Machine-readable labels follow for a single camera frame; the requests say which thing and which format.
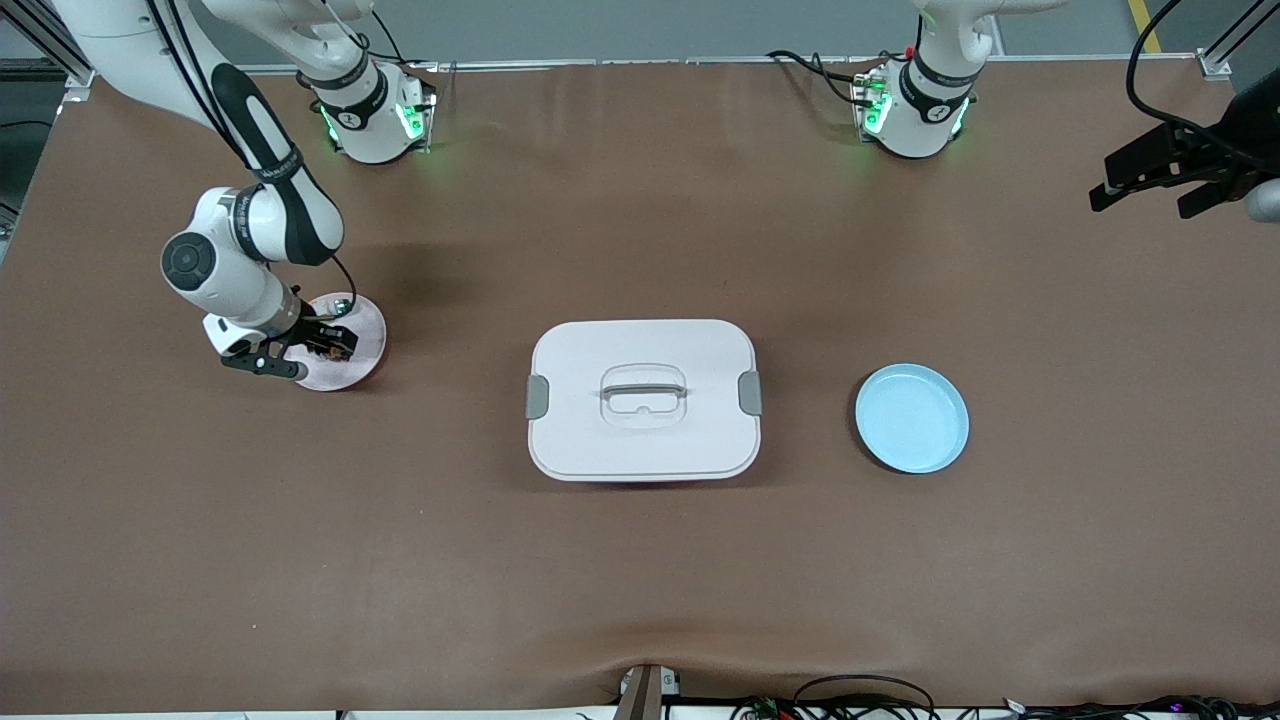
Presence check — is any white lidded storage box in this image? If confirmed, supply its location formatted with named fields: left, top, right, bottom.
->
left=525, top=319, right=763, bottom=483

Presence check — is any pink round plate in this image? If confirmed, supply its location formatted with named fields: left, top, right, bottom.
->
left=285, top=292, right=388, bottom=392

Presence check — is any light blue round plate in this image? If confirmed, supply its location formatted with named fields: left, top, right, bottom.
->
left=854, top=363, right=970, bottom=475

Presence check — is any aluminium frame post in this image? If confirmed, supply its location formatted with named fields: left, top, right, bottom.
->
left=1197, top=0, right=1280, bottom=81
left=0, top=10, right=98, bottom=103

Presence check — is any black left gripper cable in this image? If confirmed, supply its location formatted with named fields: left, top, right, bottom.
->
left=1126, top=0, right=1280, bottom=171

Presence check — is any black arm base cable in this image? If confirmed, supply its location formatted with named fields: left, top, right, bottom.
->
left=766, top=48, right=863, bottom=106

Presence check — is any silver table edge rail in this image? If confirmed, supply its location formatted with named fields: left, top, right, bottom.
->
left=235, top=55, right=1226, bottom=77

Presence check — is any aluminium profile bracket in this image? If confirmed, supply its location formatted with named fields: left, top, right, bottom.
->
left=612, top=664, right=683, bottom=720

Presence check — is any black cable bundle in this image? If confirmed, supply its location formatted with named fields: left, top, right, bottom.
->
left=1020, top=695, right=1280, bottom=720

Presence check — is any black looped cable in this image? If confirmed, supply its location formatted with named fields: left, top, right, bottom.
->
left=793, top=675, right=938, bottom=720

